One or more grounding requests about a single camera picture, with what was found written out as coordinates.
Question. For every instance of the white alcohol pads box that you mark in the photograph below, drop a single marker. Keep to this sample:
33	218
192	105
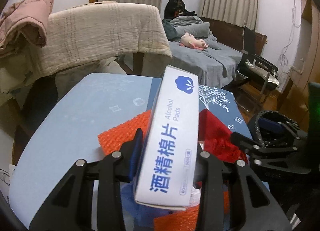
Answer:
166	172

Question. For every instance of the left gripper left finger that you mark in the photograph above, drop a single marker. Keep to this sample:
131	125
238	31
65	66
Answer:
69	205

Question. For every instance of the black trash bin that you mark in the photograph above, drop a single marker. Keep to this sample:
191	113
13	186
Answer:
272	129

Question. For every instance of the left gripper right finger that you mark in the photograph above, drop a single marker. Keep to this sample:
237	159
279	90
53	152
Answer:
234	198

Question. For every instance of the small orange foam net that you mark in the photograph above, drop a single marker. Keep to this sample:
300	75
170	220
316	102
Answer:
181	220

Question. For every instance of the blue patterned table cloth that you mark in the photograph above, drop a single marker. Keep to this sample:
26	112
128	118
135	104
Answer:
96	104

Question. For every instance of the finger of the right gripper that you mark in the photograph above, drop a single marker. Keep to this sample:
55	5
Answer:
281	160

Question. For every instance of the blue plastic bag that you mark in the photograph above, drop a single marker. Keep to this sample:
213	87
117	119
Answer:
137	216

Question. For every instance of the grey bed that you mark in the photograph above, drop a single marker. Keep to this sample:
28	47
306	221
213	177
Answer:
215	66

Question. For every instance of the dark blue clothes on bed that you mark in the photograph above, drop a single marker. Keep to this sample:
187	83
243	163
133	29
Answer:
170	31

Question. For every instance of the pink plush toy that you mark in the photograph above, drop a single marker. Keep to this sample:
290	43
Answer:
189	41

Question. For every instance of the large orange foam net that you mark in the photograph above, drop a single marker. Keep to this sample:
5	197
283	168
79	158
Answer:
112	139

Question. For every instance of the grey pillow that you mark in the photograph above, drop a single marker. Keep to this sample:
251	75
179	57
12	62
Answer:
201	30

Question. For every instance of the coat rack with black clothes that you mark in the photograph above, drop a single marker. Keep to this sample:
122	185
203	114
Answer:
176	8

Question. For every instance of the beige blanket on rack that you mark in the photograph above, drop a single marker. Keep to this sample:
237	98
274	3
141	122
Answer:
104	30

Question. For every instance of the silver cushion on chair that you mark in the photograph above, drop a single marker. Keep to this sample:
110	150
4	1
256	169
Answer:
262	73

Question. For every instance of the black chair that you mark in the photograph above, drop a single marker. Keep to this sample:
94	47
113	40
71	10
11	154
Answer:
248	52

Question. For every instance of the red plastic bag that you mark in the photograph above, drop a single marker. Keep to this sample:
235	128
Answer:
217	138

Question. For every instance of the pink jacket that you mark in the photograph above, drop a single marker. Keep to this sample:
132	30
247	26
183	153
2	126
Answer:
24	21

